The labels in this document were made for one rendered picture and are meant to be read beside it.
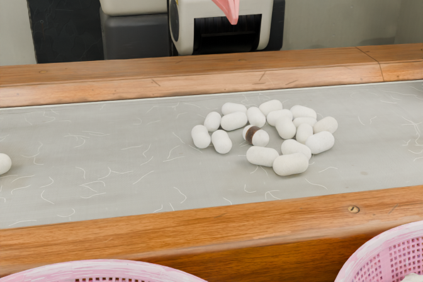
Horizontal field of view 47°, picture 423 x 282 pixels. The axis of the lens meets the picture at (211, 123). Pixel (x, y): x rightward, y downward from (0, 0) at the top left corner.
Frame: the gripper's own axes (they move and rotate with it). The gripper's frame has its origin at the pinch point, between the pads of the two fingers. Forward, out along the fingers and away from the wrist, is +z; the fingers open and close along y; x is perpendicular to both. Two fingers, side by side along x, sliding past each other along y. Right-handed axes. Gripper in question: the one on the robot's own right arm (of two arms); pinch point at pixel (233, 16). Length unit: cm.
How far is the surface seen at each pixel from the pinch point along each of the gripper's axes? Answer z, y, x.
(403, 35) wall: -109, 149, 175
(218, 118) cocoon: 13.2, -3.7, 2.4
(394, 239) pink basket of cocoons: 32.3, 5.3, -14.8
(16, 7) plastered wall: -119, -65, 148
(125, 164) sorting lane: 19.1, -15.1, -0.5
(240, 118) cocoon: 13.5, -0.9, 2.0
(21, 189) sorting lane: 21.4, -25.3, -2.4
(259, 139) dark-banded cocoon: 17.8, -0.1, -1.3
